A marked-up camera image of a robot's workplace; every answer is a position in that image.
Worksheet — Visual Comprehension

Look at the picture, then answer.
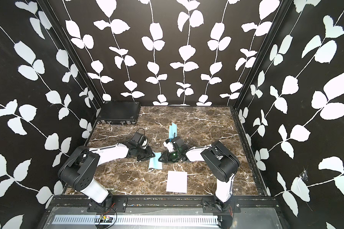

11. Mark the pale blue square paper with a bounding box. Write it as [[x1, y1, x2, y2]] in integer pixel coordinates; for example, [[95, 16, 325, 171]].
[[149, 153, 162, 170]]

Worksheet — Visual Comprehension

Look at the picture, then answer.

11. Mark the light blue square paper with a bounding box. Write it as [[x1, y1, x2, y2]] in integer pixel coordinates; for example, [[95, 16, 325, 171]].
[[168, 123, 178, 139]]

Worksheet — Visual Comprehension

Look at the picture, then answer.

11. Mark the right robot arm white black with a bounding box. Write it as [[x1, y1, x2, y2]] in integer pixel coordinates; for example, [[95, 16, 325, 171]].
[[158, 136, 240, 203]]

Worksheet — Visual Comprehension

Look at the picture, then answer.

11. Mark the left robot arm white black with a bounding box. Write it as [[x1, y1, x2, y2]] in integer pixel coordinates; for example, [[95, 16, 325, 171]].
[[58, 132, 155, 208]]

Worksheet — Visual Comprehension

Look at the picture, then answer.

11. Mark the white square paper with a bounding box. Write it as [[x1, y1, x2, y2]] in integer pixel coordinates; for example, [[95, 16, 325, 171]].
[[166, 171, 187, 193]]

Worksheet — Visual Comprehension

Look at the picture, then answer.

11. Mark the black aluminium briefcase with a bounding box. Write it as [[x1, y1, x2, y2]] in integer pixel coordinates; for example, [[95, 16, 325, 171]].
[[97, 101, 141, 126]]

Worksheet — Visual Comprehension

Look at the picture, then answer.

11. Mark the small circuit board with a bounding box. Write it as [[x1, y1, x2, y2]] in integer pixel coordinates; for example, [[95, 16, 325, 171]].
[[95, 215, 114, 225]]

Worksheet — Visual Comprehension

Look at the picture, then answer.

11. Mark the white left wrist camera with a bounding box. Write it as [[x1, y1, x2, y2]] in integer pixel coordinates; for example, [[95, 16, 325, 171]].
[[139, 135, 148, 148]]

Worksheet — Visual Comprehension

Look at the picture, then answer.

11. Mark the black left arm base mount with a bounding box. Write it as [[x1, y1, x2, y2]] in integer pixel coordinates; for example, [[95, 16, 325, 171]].
[[87, 196, 128, 214]]

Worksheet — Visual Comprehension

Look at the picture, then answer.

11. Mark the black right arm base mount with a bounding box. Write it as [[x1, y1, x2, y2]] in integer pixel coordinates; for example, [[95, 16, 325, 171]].
[[200, 197, 241, 215]]

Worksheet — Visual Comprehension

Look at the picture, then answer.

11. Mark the white perforated cable duct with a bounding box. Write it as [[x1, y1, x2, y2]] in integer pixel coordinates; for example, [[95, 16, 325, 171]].
[[50, 215, 220, 227]]

